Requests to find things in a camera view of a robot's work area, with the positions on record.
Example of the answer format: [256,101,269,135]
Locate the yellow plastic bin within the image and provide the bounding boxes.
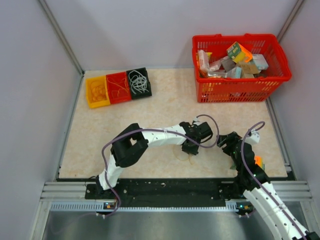
[85,75,111,109]

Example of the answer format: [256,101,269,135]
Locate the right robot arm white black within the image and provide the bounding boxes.
[217,130,320,240]

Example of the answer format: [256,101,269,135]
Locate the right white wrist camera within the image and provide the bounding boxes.
[246,129,260,145]

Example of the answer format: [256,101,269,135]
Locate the black plastic bin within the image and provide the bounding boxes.
[126,67,152,100]

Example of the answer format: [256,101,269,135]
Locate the pink white packet in basket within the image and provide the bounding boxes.
[197,49,210,72]

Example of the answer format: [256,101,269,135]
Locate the brown cardboard box in basket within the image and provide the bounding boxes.
[236,62,261,79]

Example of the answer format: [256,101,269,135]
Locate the red shopping basket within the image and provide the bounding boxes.
[192,33,292,103]

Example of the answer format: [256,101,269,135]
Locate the green yellow carton in basket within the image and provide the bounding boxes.
[226,41,253,64]

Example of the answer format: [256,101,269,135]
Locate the light blue box in basket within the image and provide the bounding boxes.
[252,54,269,71]

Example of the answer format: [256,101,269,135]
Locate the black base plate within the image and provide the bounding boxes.
[84,177,253,208]

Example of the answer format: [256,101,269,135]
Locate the red plastic bin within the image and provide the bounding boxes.
[106,71,132,105]

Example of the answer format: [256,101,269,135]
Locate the white cable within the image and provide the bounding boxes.
[132,73,151,95]
[128,69,148,95]

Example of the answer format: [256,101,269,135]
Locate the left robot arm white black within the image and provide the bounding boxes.
[96,121,214,199]

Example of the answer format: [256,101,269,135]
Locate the grey slotted cable duct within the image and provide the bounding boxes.
[50,201,250,213]

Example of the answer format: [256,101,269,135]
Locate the green orange carton on table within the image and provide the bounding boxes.
[230,155,265,173]

